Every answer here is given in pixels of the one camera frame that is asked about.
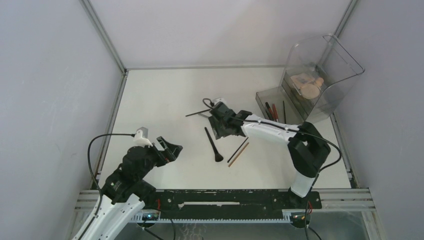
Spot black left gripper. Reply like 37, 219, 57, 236
135, 136, 182, 181

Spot black slim liner brush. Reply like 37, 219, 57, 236
227, 137, 249, 163

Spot gold slim pencil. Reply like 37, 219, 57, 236
228, 142, 250, 168

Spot large black powder brush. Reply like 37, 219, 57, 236
204, 127, 224, 163

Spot dark green lipstick pencil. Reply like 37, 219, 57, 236
265, 102, 275, 121

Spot orange-red lip gloss tube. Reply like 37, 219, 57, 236
272, 103, 279, 122

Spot thin black angled brush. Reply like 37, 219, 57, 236
282, 101, 287, 124

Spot round beige sponge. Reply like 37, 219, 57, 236
300, 83, 321, 100

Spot beige beauty blender sponge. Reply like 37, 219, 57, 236
313, 77, 324, 88

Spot clear acrylic makeup organizer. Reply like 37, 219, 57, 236
255, 34, 365, 124

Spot checkered eyeliner pencil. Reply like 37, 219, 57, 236
198, 113, 209, 118

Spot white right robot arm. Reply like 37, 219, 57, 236
207, 101, 331, 208

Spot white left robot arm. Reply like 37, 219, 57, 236
73, 136, 183, 240

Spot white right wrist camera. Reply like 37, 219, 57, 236
212, 97, 227, 105

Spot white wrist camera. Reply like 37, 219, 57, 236
133, 127, 153, 147
212, 97, 227, 105

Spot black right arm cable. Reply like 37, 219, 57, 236
202, 97, 343, 240

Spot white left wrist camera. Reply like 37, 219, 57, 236
133, 127, 153, 147

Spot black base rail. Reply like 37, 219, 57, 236
144, 189, 323, 221

